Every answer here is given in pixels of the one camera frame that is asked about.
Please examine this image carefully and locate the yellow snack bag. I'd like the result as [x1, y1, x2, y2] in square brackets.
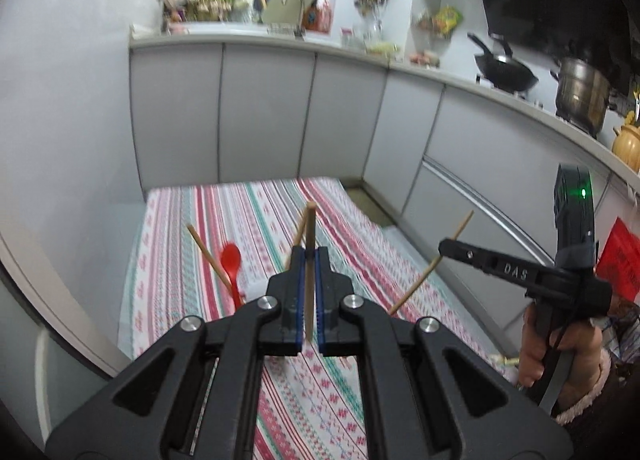
[431, 6, 463, 38]

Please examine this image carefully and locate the chrome kitchen faucet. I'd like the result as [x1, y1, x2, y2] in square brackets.
[282, 0, 306, 38]

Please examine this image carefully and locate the person right hand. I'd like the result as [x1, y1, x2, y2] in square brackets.
[518, 304, 602, 410]

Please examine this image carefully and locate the yellow ceramic jar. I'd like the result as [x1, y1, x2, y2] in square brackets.
[612, 125, 640, 174]

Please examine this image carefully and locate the patterned striped tablecloth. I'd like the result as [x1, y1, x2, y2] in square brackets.
[117, 176, 507, 460]

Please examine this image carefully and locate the wooden chopstick top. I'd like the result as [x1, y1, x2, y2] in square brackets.
[186, 224, 232, 293]

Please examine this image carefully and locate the grey cutting board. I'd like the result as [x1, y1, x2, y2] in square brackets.
[262, 0, 314, 25]

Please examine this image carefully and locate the stainless steel steamer pot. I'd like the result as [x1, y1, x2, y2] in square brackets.
[550, 58, 611, 138]

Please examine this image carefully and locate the red plastic bag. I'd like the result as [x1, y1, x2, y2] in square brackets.
[596, 218, 640, 304]

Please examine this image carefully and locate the red plastic spoon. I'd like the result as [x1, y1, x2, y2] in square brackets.
[220, 242, 243, 309]

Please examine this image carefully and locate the black wok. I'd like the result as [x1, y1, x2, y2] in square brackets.
[466, 32, 538, 94]

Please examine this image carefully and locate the pink soap bottle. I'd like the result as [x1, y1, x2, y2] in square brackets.
[318, 0, 333, 34]

